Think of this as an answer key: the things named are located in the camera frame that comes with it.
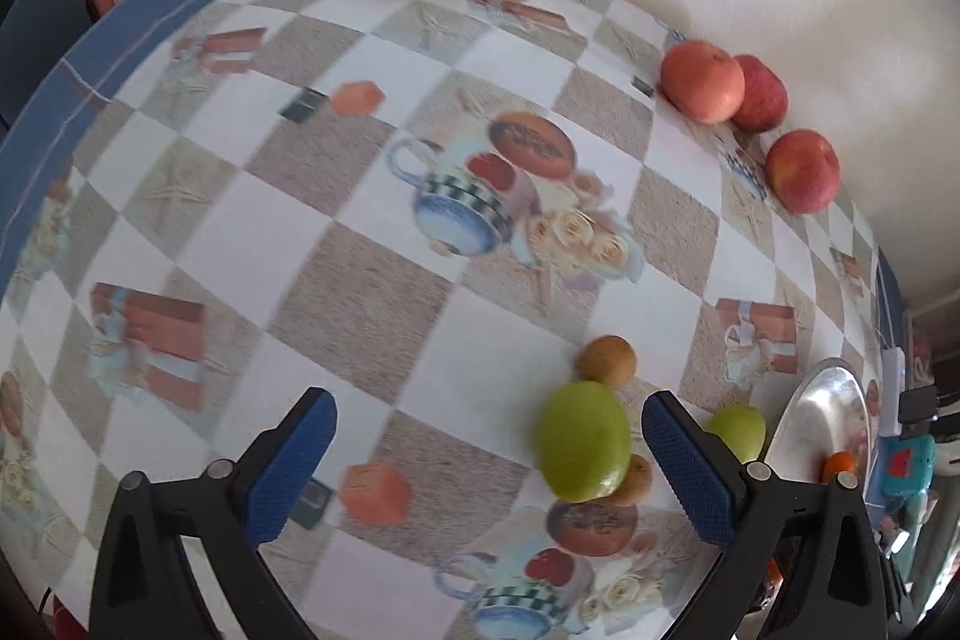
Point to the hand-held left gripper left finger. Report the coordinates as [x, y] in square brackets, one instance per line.
[296, 460]

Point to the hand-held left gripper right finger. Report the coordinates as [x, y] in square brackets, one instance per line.
[686, 467]

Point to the green jujube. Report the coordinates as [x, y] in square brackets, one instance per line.
[583, 441]
[739, 431]

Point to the round metal plate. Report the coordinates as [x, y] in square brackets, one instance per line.
[814, 415]

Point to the orange mandarin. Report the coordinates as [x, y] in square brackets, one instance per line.
[840, 466]

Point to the brown longan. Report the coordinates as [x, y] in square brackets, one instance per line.
[606, 361]
[637, 481]

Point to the teal plastic toy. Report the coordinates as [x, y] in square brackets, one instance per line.
[907, 469]

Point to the white power strip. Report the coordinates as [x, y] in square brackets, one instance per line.
[892, 385]

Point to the printed checkered tablecloth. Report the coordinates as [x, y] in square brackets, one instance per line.
[337, 220]

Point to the red apple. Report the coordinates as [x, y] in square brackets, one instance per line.
[701, 81]
[802, 171]
[763, 94]

